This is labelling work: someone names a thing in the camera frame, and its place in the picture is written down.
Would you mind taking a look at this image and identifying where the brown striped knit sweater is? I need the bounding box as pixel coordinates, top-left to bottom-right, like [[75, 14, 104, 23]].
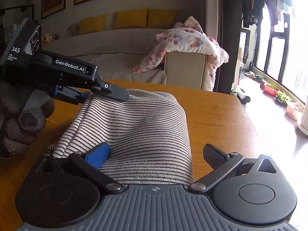
[[49, 89, 194, 185]]

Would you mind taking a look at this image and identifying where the gloved left hand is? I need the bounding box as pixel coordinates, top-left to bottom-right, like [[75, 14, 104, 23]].
[[1, 81, 55, 159]]

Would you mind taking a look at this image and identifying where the yellow stuffed toy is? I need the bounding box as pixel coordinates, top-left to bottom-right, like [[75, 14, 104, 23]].
[[41, 33, 59, 45]]

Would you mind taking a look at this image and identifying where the beige covered sofa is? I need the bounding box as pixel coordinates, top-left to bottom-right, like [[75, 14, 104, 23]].
[[43, 29, 207, 90]]

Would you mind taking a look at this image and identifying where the yellow cushion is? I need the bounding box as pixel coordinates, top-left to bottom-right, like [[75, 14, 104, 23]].
[[113, 8, 148, 30], [147, 9, 178, 29], [78, 14, 108, 35]]

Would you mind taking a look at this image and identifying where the red bowl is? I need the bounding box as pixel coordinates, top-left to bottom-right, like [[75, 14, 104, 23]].
[[264, 82, 280, 96]]

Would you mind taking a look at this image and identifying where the pink rectangular planter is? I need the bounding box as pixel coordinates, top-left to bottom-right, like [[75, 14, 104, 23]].
[[286, 101, 304, 121]]

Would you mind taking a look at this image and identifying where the green leafy tray plant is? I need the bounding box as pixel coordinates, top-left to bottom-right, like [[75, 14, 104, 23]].
[[275, 91, 292, 107]]

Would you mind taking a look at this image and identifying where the white ribbed plant pot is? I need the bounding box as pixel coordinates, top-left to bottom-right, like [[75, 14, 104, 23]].
[[296, 100, 308, 136]]

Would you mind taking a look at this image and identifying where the pink floral blanket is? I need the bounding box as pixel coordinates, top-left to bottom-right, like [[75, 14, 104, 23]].
[[133, 16, 229, 91]]

